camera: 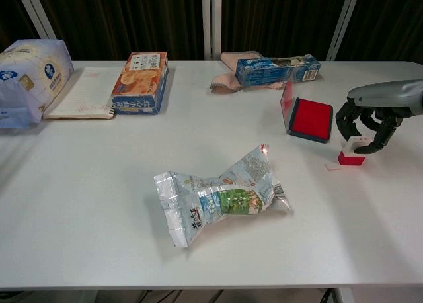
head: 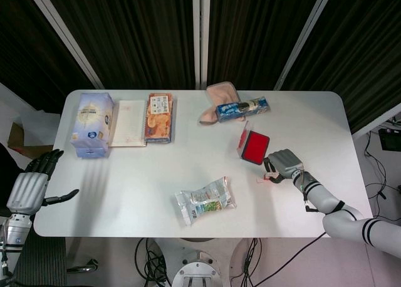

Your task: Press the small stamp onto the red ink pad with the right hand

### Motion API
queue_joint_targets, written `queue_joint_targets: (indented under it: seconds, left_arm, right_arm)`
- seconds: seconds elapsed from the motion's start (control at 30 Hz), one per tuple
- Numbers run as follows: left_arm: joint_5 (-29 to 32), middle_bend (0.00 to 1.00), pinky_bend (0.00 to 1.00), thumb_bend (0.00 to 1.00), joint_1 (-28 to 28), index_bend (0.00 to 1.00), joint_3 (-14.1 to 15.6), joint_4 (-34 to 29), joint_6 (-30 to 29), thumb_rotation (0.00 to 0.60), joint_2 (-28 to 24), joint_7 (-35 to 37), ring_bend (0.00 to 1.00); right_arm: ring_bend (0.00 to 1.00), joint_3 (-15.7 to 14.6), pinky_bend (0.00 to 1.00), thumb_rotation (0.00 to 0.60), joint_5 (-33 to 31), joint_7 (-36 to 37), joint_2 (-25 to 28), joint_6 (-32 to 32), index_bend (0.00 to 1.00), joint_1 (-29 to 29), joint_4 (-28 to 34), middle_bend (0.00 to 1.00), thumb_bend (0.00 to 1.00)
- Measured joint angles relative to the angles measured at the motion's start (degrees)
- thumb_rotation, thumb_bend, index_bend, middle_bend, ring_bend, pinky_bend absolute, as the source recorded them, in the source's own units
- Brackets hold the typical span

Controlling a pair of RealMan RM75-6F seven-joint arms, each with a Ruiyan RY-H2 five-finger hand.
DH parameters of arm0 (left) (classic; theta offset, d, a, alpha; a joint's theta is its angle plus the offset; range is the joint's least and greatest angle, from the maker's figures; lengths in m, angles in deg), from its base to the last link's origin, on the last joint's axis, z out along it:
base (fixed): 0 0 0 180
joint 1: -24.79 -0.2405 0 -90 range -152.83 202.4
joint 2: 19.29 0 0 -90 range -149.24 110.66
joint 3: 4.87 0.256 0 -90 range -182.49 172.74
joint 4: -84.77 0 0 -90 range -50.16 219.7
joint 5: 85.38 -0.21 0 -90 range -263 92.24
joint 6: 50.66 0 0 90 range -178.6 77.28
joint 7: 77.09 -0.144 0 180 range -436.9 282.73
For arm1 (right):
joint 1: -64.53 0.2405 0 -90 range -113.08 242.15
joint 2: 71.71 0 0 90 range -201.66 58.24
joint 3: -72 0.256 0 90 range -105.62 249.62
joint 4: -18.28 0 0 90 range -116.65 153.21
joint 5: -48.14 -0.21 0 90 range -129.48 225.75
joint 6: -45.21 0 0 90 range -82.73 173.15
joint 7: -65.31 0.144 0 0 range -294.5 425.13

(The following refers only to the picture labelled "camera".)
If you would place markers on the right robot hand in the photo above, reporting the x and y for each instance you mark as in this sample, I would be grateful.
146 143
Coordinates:
386 96

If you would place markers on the red and white stamp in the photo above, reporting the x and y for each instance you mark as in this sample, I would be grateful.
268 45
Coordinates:
350 160

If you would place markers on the red ink pad case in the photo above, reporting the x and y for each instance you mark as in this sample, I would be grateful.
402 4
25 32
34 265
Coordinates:
310 119

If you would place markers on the small stamped paper slip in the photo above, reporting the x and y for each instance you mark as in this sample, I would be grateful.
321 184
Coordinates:
333 166

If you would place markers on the long blue biscuit box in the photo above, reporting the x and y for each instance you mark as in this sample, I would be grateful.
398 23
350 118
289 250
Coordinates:
264 71

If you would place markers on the pink cloth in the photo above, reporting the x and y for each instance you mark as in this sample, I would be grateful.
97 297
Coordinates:
228 60

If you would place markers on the silver snack bag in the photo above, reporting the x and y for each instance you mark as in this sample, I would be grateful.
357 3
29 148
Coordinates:
215 200

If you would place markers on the white table leg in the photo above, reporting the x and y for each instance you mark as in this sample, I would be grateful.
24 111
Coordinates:
342 298

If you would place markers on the orange cookie box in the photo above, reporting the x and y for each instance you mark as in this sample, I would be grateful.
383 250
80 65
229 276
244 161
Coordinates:
138 81

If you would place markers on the dark curtain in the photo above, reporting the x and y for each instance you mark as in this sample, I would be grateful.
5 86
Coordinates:
115 18

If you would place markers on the spiral notebook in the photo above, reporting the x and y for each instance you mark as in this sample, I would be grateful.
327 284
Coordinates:
82 91

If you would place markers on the blue white tissue pack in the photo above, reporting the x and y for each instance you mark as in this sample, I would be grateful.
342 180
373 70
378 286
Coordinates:
33 78

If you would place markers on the slanted white frame bar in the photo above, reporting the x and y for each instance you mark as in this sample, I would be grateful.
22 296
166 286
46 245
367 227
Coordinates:
343 18
35 12

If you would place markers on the vertical white frame bar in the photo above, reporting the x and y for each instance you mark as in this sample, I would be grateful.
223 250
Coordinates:
216 18

